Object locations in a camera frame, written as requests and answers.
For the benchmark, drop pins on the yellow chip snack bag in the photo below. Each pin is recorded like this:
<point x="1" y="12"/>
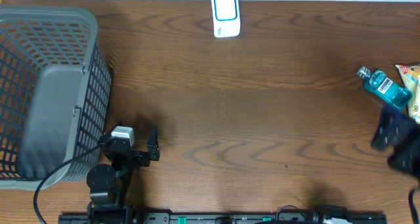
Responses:
<point x="410" y="77"/>

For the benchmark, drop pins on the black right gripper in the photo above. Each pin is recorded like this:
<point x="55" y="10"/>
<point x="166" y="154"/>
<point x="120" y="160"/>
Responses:
<point x="392" y="138"/>

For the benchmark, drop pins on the blue mouthwash bottle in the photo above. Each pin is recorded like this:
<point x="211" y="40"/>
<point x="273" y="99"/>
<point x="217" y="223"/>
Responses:
<point x="380" y="84"/>

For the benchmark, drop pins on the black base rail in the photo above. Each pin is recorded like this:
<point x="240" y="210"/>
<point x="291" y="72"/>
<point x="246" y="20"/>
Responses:
<point x="287" y="214"/>

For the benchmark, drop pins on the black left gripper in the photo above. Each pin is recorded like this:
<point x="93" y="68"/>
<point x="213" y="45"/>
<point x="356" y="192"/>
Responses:
<point x="142" y="158"/>

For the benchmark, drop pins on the white barcode scanner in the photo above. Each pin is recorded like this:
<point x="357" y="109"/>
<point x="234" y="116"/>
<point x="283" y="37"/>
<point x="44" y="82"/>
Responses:
<point x="226" y="18"/>

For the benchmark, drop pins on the grey plastic lattice basket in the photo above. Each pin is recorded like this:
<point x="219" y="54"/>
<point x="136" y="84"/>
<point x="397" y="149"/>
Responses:
<point x="55" y="89"/>

